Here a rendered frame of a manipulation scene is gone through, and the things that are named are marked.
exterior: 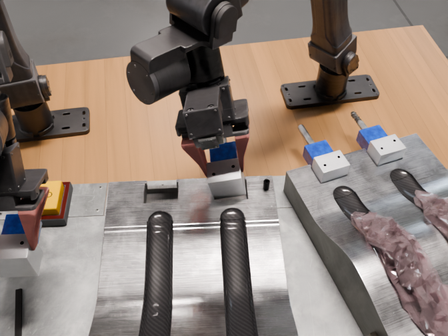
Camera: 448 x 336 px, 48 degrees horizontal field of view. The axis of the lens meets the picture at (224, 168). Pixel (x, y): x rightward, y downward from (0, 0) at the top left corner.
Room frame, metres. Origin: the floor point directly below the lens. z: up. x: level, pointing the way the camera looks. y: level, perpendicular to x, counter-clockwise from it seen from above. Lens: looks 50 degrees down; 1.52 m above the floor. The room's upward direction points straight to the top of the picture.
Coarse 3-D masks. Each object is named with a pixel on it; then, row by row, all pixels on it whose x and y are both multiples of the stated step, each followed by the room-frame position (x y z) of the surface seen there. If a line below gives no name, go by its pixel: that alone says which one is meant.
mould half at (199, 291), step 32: (128, 192) 0.47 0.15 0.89; (192, 192) 0.47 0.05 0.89; (256, 192) 0.47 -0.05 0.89; (128, 224) 0.41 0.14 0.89; (192, 224) 0.41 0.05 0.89; (256, 224) 0.41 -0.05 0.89; (128, 256) 0.36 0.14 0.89; (192, 256) 0.36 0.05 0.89; (256, 256) 0.36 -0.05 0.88; (128, 288) 0.31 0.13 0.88; (192, 288) 0.31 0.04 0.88; (256, 288) 0.31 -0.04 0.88; (96, 320) 0.26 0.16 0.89; (128, 320) 0.26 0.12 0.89; (192, 320) 0.26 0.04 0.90; (224, 320) 0.26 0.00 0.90; (256, 320) 0.26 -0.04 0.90; (288, 320) 0.26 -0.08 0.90
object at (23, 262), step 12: (12, 216) 0.39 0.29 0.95; (12, 228) 0.37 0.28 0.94; (0, 240) 0.34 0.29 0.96; (12, 240) 0.34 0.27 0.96; (24, 240) 0.34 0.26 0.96; (0, 252) 0.33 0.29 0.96; (12, 252) 0.33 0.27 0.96; (24, 252) 0.33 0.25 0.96; (36, 252) 0.34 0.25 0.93; (0, 264) 0.32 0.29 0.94; (12, 264) 0.32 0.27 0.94; (24, 264) 0.32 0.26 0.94; (36, 264) 0.33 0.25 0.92; (12, 276) 0.32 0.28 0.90; (24, 276) 0.32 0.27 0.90
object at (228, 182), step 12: (228, 144) 0.52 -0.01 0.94; (216, 156) 0.51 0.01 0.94; (228, 156) 0.50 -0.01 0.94; (216, 168) 0.47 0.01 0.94; (228, 168) 0.47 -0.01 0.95; (240, 168) 0.47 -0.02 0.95; (216, 180) 0.45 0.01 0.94; (228, 180) 0.45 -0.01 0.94; (240, 180) 0.45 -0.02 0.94; (216, 192) 0.46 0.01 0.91; (228, 192) 0.46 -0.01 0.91; (240, 192) 0.46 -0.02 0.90
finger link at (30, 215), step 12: (48, 192) 0.40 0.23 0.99; (0, 204) 0.35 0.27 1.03; (12, 204) 0.35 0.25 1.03; (24, 204) 0.35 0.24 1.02; (36, 204) 0.35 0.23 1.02; (24, 216) 0.34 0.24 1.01; (36, 216) 0.35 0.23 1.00; (24, 228) 0.34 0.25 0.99; (36, 228) 0.36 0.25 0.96; (36, 240) 0.35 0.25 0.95
